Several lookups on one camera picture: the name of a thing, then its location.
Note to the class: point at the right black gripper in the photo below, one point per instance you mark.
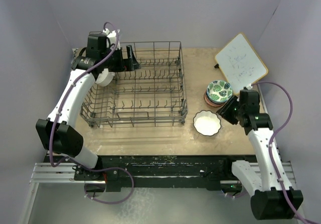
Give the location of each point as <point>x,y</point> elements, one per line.
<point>224,111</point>

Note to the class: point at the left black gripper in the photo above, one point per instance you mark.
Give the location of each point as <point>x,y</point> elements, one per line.
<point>130,63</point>

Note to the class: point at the orange red patterned bowl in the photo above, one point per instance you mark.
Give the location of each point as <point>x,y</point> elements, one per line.
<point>209,103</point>

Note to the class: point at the green leaf patterned bowl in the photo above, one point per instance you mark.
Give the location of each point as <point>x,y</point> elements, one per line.
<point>219,91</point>

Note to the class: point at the white fluted bowl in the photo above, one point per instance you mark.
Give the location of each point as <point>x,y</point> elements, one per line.
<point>207,123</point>

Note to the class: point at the white cup with handle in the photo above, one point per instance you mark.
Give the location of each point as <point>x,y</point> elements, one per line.
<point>104,78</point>

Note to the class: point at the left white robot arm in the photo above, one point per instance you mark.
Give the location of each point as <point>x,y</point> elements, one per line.
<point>98,64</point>

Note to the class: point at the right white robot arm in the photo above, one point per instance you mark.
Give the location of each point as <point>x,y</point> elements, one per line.
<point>272,195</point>

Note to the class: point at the grey wire dish rack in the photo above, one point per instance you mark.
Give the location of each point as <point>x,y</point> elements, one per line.
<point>152,95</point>

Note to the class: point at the small whiteboard yellow frame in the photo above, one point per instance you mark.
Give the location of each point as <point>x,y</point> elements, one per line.
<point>240,64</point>

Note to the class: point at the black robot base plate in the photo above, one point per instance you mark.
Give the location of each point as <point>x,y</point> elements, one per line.
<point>210,172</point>

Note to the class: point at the aluminium rail frame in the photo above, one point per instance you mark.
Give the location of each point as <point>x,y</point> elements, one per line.
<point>45,173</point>

